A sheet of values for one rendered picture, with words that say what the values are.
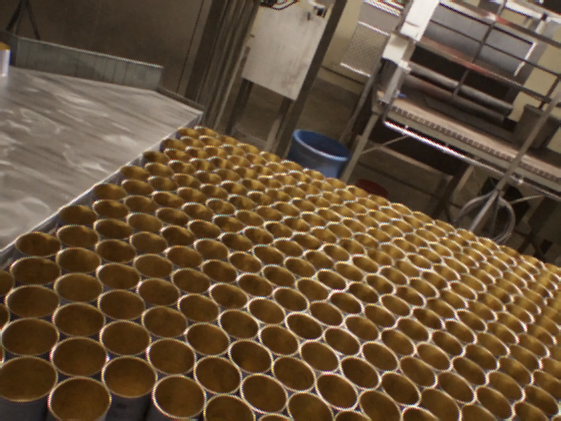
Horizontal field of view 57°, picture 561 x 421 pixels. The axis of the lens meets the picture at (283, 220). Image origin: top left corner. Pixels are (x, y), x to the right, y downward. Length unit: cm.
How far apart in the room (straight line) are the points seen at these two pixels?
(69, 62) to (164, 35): 146
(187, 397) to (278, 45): 289
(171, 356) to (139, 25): 275
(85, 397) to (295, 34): 293
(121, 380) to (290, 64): 287
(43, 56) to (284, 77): 189
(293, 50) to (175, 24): 74
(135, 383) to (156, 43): 275
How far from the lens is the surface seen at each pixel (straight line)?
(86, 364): 78
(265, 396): 80
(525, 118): 459
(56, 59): 191
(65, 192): 123
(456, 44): 492
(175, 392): 75
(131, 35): 340
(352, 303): 103
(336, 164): 369
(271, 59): 346
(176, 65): 331
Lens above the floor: 170
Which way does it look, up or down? 26 degrees down
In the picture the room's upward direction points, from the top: 24 degrees clockwise
